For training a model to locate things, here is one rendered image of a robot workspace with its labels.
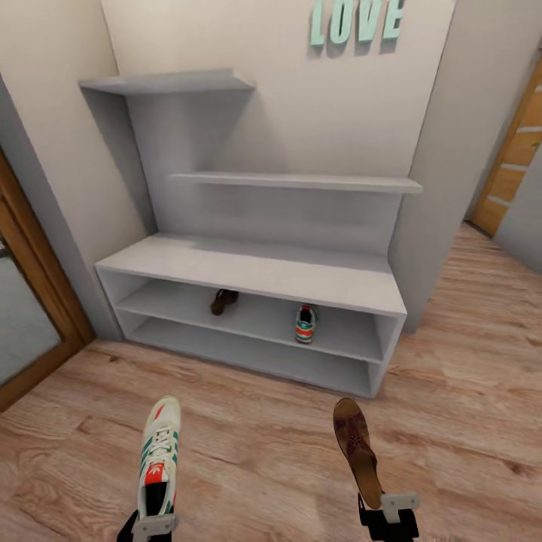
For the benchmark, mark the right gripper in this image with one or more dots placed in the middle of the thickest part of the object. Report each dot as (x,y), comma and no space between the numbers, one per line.
(381,531)

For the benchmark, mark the decorative sign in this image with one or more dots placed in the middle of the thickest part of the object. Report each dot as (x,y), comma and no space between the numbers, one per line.
(342,18)

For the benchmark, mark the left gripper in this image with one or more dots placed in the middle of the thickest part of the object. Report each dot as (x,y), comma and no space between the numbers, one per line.
(126,534)

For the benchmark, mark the sandal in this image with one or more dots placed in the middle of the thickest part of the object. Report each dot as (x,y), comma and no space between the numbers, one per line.
(353,437)
(223,298)

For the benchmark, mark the gym shoe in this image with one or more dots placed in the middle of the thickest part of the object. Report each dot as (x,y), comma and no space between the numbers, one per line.
(306,322)
(156,493)

